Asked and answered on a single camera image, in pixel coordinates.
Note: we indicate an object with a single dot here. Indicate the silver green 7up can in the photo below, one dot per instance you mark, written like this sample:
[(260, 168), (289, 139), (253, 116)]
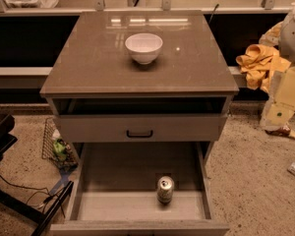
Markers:
[(165, 189)]

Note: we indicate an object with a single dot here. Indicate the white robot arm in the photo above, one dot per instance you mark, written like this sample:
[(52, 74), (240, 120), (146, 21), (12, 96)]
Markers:
[(280, 107)]

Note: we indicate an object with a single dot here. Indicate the grey drawer cabinet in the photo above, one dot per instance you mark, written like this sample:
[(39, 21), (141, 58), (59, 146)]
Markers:
[(95, 75)]

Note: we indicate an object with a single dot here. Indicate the grey top drawer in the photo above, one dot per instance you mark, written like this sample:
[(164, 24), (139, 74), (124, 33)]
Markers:
[(166, 128)]

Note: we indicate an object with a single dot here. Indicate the open middle drawer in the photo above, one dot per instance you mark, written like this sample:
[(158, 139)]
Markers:
[(114, 193)]

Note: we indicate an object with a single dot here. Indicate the white ceramic bowl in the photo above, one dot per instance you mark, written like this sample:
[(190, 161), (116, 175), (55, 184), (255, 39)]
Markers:
[(144, 47)]

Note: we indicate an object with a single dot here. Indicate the green bag in basket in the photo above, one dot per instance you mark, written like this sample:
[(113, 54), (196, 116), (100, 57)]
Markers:
[(59, 149)]

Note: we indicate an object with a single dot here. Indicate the blue tape strip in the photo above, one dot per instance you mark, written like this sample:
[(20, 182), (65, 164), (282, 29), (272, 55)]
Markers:
[(62, 182)]

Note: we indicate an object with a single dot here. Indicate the yellow crumpled cloth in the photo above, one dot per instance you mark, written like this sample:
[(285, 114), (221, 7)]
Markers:
[(259, 63)]

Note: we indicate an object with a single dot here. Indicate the brown snack bag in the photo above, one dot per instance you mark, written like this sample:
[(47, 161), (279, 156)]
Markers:
[(283, 131)]

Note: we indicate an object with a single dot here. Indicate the black drawer handle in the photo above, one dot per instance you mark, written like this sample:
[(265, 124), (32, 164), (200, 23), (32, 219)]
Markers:
[(143, 135)]

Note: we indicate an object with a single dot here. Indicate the wire mesh basket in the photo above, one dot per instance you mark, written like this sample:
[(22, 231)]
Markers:
[(51, 134)]

